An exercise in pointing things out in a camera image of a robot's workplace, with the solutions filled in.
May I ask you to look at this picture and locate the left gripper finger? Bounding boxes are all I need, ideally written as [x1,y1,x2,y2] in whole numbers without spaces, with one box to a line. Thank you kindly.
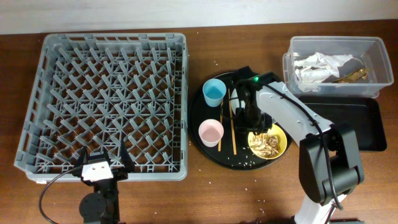
[76,146,88,167]
[120,141,135,173]

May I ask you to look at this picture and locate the food scraps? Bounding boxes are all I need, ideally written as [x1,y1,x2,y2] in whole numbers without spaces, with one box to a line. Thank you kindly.
[249,133,279,158]

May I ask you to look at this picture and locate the yellow bowl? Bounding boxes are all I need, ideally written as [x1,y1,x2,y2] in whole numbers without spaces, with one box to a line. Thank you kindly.
[248,124,287,160]

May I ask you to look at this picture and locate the wooden chopstick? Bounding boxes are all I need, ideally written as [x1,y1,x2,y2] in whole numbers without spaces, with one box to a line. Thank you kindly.
[218,100,224,152]
[228,89,237,156]

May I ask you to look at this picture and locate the pink cup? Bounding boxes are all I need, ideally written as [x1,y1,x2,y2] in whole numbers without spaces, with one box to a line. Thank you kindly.
[198,119,222,147]

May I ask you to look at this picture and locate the light blue cup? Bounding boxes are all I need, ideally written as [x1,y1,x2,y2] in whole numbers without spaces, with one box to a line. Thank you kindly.
[202,78,227,107]

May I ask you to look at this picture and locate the white napkin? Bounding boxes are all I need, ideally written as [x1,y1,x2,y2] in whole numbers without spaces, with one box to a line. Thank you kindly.
[294,52,354,92]

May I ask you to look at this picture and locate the brown snack wrapper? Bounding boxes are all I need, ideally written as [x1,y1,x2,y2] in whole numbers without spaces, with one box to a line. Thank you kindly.
[332,68,369,83]

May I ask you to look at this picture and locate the grey plate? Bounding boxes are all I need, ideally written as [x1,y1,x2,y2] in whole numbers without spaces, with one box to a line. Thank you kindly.
[230,89,239,114]

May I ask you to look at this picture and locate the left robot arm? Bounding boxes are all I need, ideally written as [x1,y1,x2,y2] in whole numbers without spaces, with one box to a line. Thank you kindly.
[72,142,134,224]

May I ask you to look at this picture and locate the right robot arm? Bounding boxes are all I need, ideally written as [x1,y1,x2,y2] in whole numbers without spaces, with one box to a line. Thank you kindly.
[231,67,364,223]

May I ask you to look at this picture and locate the grey dishwasher rack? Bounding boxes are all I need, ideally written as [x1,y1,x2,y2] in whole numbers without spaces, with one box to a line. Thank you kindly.
[14,33,188,183]

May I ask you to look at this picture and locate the round black tray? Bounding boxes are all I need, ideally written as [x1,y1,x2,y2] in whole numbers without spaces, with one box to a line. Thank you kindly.
[188,67,276,170]

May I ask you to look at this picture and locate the clear plastic bin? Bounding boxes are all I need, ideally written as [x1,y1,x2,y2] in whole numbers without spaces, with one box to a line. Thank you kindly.
[283,36,394,98]

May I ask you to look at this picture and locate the black rectangular tray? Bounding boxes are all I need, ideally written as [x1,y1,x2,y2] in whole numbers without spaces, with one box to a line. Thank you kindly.
[299,96,387,152]

